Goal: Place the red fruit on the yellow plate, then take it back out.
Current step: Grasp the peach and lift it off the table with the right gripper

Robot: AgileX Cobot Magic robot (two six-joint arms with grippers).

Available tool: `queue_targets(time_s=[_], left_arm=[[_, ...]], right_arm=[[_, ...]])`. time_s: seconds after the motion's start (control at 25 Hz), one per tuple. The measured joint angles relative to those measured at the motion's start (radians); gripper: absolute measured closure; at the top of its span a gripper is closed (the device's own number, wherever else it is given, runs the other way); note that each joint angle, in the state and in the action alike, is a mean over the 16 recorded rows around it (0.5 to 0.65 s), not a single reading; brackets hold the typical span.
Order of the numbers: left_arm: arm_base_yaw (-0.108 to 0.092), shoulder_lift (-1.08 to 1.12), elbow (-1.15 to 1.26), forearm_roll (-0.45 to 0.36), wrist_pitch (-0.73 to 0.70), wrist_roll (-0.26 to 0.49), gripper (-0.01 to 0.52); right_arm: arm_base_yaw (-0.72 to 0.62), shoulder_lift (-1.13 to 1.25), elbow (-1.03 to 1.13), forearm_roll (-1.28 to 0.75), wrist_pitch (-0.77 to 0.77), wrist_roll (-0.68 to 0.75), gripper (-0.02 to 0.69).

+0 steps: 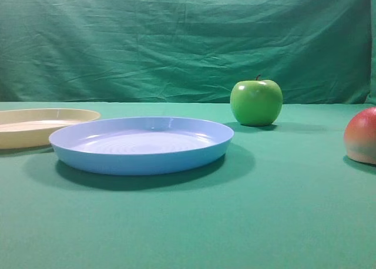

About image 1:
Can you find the blue plastic plate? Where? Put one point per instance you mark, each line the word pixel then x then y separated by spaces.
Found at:
pixel 141 146

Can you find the yellow plastic plate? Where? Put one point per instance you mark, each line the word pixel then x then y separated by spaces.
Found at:
pixel 26 128

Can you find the green apple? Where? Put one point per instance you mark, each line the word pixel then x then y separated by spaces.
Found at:
pixel 256 102

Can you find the green backdrop cloth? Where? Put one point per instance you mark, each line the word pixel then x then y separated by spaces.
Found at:
pixel 318 51

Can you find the green table cloth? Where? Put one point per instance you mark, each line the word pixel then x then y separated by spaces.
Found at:
pixel 284 196

